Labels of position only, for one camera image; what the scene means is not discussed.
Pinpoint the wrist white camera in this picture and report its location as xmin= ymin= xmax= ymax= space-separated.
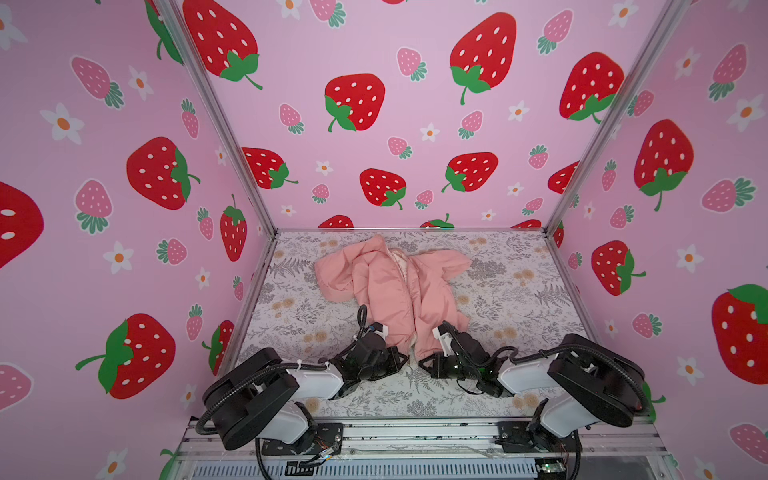
xmin=366 ymin=322 xmax=389 ymax=340
xmin=432 ymin=322 xmax=455 ymax=357

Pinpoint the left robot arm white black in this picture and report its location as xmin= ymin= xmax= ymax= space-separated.
xmin=195 ymin=324 xmax=408 ymax=454

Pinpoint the corner aluminium post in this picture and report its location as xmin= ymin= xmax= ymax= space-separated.
xmin=543 ymin=0 xmax=690 ymax=240
xmin=157 ymin=1 xmax=277 ymax=238

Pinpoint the right corner aluminium post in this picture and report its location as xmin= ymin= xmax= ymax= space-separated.
xmin=543 ymin=0 xmax=690 ymax=240

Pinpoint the floral table mat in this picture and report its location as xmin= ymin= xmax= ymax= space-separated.
xmin=219 ymin=230 xmax=625 ymax=419

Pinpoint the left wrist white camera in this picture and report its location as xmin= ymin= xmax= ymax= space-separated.
xmin=366 ymin=322 xmax=389 ymax=340

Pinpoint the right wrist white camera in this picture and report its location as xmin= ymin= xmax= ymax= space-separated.
xmin=432 ymin=322 xmax=455 ymax=357

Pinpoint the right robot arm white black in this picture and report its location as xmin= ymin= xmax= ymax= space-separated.
xmin=419 ymin=323 xmax=651 ymax=450

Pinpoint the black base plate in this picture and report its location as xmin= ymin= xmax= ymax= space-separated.
xmin=261 ymin=422 xmax=344 ymax=456
xmin=494 ymin=421 xmax=582 ymax=454

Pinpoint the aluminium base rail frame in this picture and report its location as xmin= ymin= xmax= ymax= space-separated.
xmin=165 ymin=417 xmax=683 ymax=479

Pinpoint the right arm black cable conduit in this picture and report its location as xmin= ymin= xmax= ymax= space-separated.
xmin=443 ymin=321 xmax=652 ymax=480

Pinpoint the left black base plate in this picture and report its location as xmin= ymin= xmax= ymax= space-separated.
xmin=261 ymin=422 xmax=344 ymax=456

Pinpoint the left corner aluminium post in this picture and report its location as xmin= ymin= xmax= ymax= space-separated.
xmin=157 ymin=1 xmax=277 ymax=238

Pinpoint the pink hooded jacket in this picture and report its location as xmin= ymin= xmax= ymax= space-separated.
xmin=315 ymin=235 xmax=472 ymax=360

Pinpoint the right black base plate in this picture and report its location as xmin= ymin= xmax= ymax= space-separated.
xmin=494 ymin=421 xmax=582 ymax=454

